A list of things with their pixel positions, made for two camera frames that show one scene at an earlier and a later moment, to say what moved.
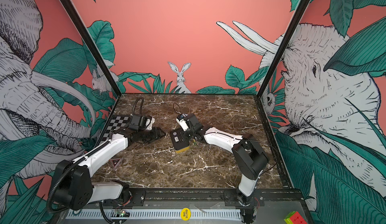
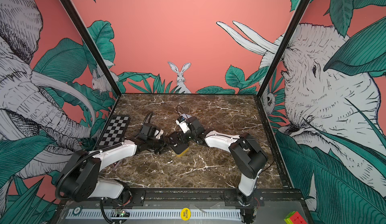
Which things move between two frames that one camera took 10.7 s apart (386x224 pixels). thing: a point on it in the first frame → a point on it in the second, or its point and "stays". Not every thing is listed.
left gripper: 157,133 → 158,150
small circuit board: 121,213 stays
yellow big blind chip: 185,214 stays
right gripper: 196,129 stays
